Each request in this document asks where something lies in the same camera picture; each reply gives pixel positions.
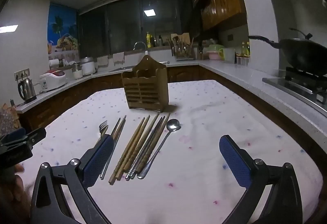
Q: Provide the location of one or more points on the steel kitchen sink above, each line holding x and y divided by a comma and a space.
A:
121, 68

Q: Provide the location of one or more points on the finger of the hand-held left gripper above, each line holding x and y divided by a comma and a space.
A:
35, 135
12, 135

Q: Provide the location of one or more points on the cooking oil bottle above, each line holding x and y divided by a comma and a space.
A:
242, 49
247, 48

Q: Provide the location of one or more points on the dark wooden chopstick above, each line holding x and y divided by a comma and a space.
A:
147, 147

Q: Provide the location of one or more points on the metal fork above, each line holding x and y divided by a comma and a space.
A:
103, 128

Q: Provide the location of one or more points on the tropical fruit wall poster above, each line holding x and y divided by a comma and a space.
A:
62, 25

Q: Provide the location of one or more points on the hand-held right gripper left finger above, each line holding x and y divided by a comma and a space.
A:
98, 160

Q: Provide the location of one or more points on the yellow dish soap bottle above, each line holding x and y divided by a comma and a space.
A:
148, 40

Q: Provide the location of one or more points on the glass jar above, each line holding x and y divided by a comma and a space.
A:
77, 73

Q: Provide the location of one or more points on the white dotted tablecloth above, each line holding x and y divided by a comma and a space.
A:
204, 111

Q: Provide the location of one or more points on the dark wall outlet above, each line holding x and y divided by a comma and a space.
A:
230, 37

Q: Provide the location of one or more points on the black wok with lid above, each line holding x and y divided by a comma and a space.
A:
304, 53

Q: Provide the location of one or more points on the curved sink faucet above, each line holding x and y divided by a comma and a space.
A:
140, 42

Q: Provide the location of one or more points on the dark bottle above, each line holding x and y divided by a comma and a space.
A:
160, 41

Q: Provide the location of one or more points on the white and red rice cooker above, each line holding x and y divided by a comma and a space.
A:
52, 79

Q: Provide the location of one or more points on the wooden cutting board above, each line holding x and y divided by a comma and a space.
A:
184, 36

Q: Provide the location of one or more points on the steel gas stove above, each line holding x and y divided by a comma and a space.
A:
293, 83

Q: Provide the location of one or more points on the metal dish rack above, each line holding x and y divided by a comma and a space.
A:
181, 51

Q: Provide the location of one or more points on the metal knife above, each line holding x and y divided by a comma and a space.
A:
144, 147

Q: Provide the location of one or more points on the clear seasoning jar set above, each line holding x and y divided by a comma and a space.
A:
242, 61

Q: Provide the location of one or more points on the floral patterned cloth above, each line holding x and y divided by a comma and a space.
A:
6, 118

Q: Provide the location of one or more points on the white plastic jug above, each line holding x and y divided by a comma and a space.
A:
229, 55

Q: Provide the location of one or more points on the dark kitchen window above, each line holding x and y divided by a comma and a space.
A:
122, 22

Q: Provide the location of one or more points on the green plastic container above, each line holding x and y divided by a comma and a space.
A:
216, 48

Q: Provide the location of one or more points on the metal spoon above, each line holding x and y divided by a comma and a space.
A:
173, 125

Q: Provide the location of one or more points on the wall power strip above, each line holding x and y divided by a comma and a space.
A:
21, 74

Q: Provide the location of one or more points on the white lidded pot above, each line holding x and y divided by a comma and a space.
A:
88, 67

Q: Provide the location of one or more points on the person's left hand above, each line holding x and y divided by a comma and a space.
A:
21, 188

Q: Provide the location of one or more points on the hanging dish cloth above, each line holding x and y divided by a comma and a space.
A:
102, 60
118, 58

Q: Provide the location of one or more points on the wooden utensil holder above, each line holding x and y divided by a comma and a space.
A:
144, 91

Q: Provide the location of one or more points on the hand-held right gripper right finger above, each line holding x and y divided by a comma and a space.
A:
235, 162

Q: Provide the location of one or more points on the steel electric kettle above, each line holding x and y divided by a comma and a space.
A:
25, 90

